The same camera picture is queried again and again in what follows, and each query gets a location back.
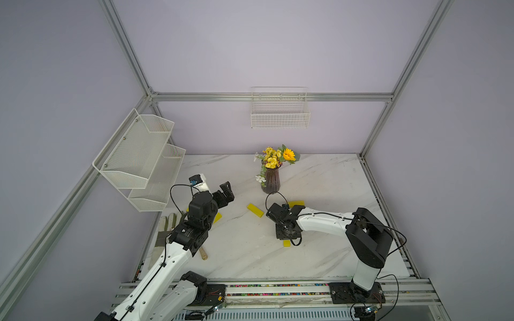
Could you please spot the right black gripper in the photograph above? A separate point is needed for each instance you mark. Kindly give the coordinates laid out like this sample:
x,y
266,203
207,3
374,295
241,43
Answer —
x,y
281,235

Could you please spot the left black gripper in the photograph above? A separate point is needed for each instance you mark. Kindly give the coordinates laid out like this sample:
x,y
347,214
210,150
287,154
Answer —
x,y
225,192

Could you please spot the yellow block bottom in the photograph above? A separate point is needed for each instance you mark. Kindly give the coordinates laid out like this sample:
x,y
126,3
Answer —
x,y
291,204

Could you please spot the yellow block top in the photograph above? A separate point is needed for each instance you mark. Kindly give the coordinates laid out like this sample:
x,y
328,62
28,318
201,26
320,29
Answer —
x,y
255,210

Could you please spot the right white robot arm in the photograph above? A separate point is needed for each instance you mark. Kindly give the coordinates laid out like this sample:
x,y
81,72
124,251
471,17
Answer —
x,y
370,239

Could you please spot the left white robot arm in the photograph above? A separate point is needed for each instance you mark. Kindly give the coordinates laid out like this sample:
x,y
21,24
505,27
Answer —
x,y
148,300

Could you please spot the dark ribbed vase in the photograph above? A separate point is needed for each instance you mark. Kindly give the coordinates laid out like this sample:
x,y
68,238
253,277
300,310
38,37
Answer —
x,y
272,181

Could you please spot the yellow flower bouquet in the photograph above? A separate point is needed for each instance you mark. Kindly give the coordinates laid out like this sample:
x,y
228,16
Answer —
x,y
275,158

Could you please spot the lower white mesh shelf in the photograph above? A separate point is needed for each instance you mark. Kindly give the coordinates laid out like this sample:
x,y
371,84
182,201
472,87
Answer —
x,y
155,196

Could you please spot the white mesh shelf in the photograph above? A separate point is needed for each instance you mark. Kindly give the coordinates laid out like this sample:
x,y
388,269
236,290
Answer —
x,y
155,196
130,157

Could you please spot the upper white mesh shelf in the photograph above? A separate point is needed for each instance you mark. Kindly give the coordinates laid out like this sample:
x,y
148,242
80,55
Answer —
x,y
130,157

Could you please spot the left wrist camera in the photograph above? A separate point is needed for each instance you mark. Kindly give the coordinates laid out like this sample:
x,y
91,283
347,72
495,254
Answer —
x,y
198,183

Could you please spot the blue spatula wooden handle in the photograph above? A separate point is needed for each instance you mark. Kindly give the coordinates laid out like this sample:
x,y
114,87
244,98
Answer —
x,y
203,253

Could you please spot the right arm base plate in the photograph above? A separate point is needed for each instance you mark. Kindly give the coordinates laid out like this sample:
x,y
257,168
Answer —
x,y
349,293

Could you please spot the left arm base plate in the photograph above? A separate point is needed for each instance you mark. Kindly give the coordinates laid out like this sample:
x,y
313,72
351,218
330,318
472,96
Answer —
x,y
212,294

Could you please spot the white wire wall basket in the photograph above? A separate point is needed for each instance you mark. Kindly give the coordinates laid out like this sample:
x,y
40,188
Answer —
x,y
279,108

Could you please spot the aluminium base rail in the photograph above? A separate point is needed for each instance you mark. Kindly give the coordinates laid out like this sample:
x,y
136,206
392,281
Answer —
x,y
406,299

